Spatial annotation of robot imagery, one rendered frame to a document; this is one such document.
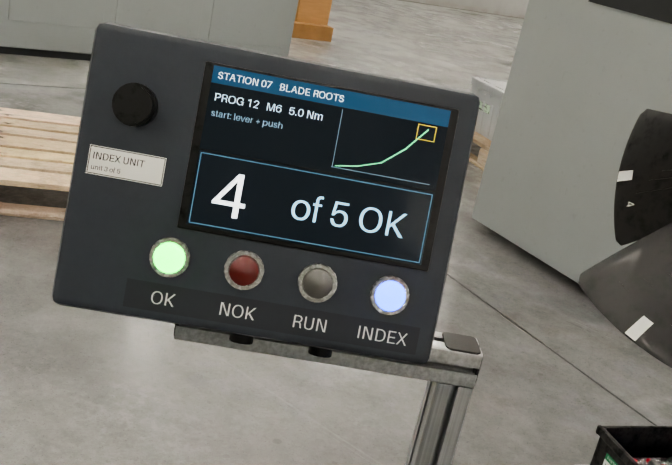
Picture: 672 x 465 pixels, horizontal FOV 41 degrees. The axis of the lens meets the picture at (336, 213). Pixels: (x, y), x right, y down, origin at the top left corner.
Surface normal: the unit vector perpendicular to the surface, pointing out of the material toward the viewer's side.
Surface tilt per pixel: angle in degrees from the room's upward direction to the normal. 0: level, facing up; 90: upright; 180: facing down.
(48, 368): 0
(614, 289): 52
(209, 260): 75
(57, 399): 0
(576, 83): 90
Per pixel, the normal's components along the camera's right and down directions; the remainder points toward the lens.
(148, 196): 0.07, 0.08
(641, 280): -0.44, -0.51
